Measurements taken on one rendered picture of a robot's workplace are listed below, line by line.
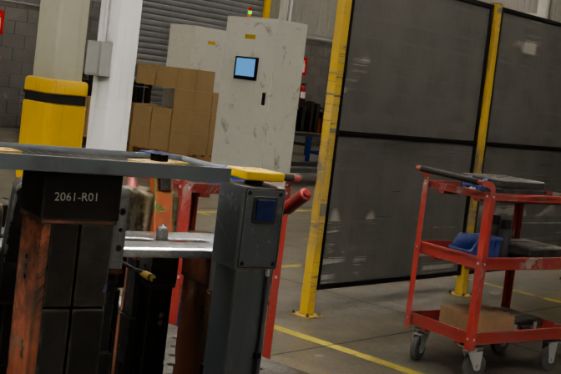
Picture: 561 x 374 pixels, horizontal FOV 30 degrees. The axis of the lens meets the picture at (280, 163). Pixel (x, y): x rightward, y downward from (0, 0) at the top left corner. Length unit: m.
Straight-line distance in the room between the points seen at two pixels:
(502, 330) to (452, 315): 0.25
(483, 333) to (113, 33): 2.41
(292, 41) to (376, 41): 5.78
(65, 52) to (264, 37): 3.61
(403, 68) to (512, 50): 1.30
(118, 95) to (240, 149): 6.44
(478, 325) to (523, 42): 2.97
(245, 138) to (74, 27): 3.66
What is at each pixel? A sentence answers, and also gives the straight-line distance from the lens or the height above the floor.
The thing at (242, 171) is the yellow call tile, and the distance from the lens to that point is 1.39.
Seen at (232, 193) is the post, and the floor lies 1.13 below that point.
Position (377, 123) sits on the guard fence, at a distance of 6.25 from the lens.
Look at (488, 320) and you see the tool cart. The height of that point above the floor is 0.28.
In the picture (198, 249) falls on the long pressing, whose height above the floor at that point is 1.00.
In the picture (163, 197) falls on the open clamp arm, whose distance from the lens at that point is 1.88.
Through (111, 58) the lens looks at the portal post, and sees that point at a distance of 5.56.
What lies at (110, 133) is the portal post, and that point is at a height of 0.92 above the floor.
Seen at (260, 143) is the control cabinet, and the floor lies 0.60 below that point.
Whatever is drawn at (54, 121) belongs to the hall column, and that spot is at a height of 0.76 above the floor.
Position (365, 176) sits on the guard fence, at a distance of 6.23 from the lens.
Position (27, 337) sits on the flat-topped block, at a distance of 1.30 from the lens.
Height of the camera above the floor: 1.28
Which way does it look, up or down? 4 degrees down
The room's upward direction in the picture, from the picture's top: 7 degrees clockwise
